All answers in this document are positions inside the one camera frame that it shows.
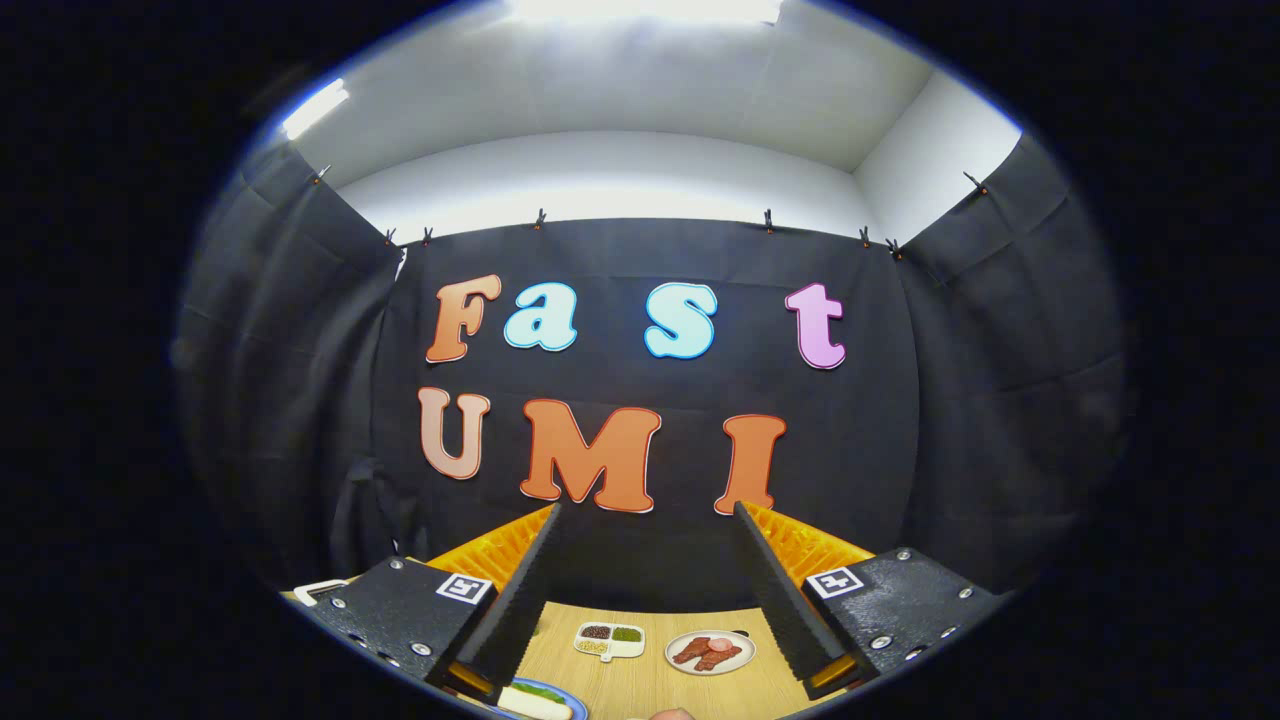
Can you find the ceiling light strip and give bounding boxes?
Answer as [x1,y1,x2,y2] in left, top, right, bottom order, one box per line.
[282,78,351,141]

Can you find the blue round plate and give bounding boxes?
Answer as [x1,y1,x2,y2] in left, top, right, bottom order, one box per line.
[495,678,589,720]

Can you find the white divided condiment dish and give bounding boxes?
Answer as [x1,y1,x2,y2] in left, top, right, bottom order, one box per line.
[574,622,646,663]

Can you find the ceiling light panel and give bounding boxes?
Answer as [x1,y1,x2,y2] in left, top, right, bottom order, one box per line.
[510,0,783,25]

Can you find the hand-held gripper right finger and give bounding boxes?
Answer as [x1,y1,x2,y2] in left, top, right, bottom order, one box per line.
[733,500,1008,701]

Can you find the white oval meat plate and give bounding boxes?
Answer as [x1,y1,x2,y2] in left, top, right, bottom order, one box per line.
[665,629,757,676]

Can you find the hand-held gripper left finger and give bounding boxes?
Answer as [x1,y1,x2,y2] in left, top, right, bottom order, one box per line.
[310,503,563,703]

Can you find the browned toast slice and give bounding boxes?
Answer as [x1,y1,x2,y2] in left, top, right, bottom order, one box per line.
[498,688,573,720]

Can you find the row of cloth clips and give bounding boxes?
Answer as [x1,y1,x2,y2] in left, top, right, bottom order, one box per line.
[312,165,991,261]

